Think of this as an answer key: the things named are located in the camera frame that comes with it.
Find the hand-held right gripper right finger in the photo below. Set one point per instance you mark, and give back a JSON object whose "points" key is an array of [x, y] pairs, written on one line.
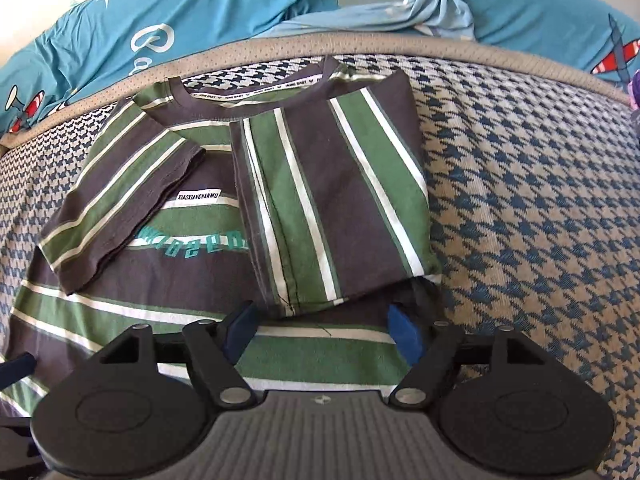
{"points": [[406, 336]]}

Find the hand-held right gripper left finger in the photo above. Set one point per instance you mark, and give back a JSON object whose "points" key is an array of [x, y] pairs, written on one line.
{"points": [[241, 329]]}

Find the purple cloth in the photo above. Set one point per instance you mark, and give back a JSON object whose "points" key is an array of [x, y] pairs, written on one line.
{"points": [[635, 95]]}

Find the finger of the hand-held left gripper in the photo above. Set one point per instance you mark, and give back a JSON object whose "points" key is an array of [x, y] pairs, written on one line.
{"points": [[17, 367]]}

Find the blue beige houndstooth mat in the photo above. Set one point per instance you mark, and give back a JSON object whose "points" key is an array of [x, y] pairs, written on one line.
{"points": [[525, 210]]}

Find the green grey striped t-shirt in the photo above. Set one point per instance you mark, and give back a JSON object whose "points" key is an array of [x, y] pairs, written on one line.
{"points": [[320, 185]]}

